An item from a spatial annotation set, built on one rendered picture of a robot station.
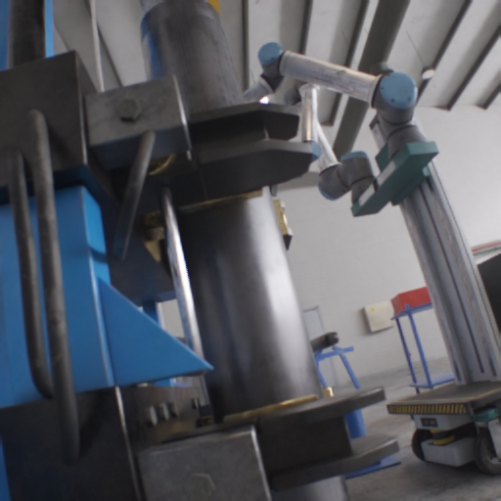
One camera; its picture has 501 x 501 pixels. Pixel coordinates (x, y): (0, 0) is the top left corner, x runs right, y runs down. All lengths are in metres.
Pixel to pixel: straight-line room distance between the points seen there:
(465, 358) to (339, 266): 10.12
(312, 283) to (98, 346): 11.50
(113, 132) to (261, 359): 0.43
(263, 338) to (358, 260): 11.65
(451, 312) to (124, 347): 1.88
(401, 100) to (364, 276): 10.60
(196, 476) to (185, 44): 0.86
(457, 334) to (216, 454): 1.86
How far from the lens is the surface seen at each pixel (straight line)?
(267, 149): 0.68
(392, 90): 1.89
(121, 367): 0.55
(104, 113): 0.63
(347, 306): 12.01
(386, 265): 12.55
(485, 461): 1.86
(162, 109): 0.61
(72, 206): 0.60
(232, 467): 0.49
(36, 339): 0.49
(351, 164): 2.42
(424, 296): 3.79
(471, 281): 2.03
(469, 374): 2.26
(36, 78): 0.69
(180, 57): 1.02
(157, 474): 0.51
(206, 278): 0.79
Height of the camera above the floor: 0.58
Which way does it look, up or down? 16 degrees up
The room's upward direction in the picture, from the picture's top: 14 degrees counter-clockwise
